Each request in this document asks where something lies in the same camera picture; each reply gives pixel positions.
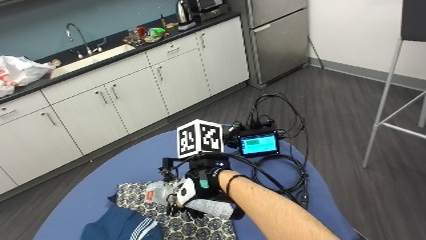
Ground grey speckled cloth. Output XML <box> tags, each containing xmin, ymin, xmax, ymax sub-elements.
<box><xmin>145</xmin><ymin>180</ymin><xmax>236</xmax><ymax>220</ymax></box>

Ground navy cream patterned cloth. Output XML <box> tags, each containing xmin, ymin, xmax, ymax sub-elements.
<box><xmin>115</xmin><ymin>181</ymin><xmax>238</xmax><ymax>240</ymax></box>

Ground blue garment with white stripes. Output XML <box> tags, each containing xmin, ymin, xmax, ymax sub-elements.
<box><xmin>80</xmin><ymin>202</ymin><xmax>165</xmax><ymax>240</ymax></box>

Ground black wrist band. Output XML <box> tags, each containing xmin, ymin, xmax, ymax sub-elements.
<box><xmin>224</xmin><ymin>173</ymin><xmax>250</xmax><ymax>196</ymax></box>

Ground white cube of black markers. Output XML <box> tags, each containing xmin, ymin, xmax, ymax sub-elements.
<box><xmin>176</xmin><ymin>118</ymin><xmax>225</xmax><ymax>160</ymax></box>

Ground small device with cyan screen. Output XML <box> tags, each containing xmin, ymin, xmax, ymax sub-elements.
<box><xmin>236</xmin><ymin>129</ymin><xmax>282</xmax><ymax>159</ymax></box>

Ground white kitchen cabinets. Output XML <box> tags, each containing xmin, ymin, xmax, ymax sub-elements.
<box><xmin>0</xmin><ymin>15</ymin><xmax>250</xmax><ymax>202</ymax></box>

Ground kitchen sink basin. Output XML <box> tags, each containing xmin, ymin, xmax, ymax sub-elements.
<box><xmin>48</xmin><ymin>43</ymin><xmax>137</xmax><ymax>80</ymax></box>

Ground dark kitchen countertop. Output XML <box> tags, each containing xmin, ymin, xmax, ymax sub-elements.
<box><xmin>0</xmin><ymin>11</ymin><xmax>242</xmax><ymax>105</ymax></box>

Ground green packet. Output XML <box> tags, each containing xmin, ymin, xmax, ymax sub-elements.
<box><xmin>148</xmin><ymin>27</ymin><xmax>168</xmax><ymax>39</ymax></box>

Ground white plastic bag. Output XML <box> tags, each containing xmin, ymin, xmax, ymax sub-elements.
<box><xmin>0</xmin><ymin>54</ymin><xmax>56</xmax><ymax>98</ymax></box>

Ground stainless steel refrigerator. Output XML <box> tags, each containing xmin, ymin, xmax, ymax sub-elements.
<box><xmin>225</xmin><ymin>0</ymin><xmax>312</xmax><ymax>90</ymax></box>

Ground chrome sink faucet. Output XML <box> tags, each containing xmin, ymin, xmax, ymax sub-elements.
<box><xmin>64</xmin><ymin>22</ymin><xmax>109</xmax><ymax>57</ymax></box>

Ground steel electric kettle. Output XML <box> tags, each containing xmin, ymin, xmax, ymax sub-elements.
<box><xmin>175</xmin><ymin>0</ymin><xmax>197</xmax><ymax>32</ymax></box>

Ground black coffee machine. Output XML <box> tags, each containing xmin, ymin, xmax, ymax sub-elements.
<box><xmin>188</xmin><ymin>0</ymin><xmax>230</xmax><ymax>23</ymax></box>

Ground tall stool with metal legs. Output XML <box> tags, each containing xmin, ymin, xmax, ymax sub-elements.
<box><xmin>361</xmin><ymin>0</ymin><xmax>426</xmax><ymax>170</ymax></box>

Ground black mount under marker cube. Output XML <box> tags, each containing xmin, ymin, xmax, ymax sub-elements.
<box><xmin>159</xmin><ymin>154</ymin><xmax>233</xmax><ymax>181</ymax></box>

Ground black cable bundle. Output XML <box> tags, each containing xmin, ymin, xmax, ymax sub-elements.
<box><xmin>221</xmin><ymin>92</ymin><xmax>312</xmax><ymax>210</ymax></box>

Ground black power cord at wall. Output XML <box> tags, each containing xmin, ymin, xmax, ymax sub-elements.
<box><xmin>306</xmin><ymin>34</ymin><xmax>326</xmax><ymax>70</ymax></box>

